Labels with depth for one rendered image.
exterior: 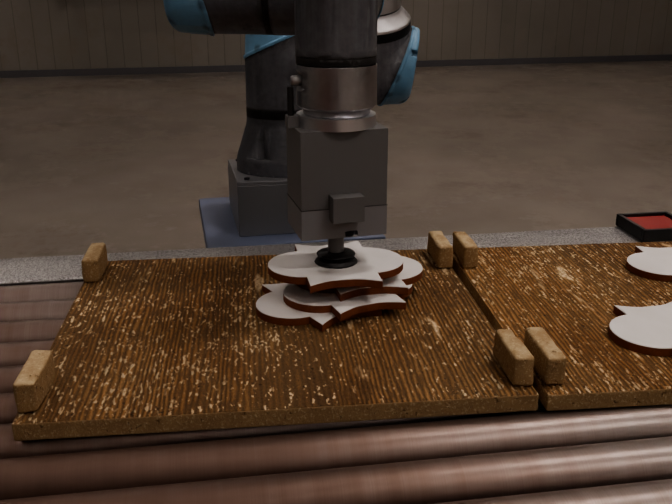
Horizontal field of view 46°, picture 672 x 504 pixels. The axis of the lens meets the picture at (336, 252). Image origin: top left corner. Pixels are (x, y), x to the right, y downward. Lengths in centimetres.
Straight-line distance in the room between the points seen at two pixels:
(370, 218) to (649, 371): 28
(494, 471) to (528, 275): 35
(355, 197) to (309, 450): 24
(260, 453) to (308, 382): 8
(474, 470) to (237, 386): 20
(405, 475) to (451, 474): 3
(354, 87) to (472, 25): 1013
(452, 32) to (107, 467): 1027
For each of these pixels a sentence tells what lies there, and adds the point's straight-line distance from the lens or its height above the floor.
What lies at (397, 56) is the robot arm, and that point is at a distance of 119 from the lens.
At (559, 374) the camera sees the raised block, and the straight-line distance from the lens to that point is 68.
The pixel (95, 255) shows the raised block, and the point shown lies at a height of 96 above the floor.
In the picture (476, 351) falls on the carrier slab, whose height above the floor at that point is 94.
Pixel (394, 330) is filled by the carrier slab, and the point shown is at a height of 94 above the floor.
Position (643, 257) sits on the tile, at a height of 94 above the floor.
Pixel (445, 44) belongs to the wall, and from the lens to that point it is 1073.
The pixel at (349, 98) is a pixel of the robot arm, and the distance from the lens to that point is 72.
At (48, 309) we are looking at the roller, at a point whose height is 92.
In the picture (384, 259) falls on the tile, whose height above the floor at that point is 98.
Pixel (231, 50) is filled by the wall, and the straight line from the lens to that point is 1015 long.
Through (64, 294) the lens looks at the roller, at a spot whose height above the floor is 91.
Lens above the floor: 126
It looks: 20 degrees down
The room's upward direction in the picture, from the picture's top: straight up
